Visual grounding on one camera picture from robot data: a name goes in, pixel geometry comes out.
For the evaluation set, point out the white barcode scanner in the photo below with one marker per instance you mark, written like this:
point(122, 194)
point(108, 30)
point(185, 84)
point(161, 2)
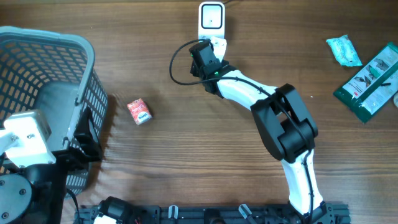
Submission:
point(211, 20)

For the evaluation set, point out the orange Kleenex tissue pack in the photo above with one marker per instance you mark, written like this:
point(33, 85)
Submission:
point(139, 111)

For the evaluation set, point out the light green wipes pack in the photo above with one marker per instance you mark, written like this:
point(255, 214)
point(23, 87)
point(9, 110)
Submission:
point(344, 51)

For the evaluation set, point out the green lidded jar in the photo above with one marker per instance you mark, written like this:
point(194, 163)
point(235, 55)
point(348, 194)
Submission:
point(395, 100)

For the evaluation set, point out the grey plastic mesh basket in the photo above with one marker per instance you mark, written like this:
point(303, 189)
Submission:
point(54, 73)

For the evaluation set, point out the green 3M gloves package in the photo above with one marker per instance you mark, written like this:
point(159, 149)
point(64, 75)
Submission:
point(370, 89)

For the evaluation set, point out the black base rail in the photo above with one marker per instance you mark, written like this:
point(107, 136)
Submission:
point(278, 214)

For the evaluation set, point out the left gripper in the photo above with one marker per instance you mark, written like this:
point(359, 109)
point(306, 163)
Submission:
point(76, 157)

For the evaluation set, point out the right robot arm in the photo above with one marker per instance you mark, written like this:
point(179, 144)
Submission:
point(284, 123)

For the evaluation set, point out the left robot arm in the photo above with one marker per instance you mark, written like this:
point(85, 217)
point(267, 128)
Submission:
point(35, 191)

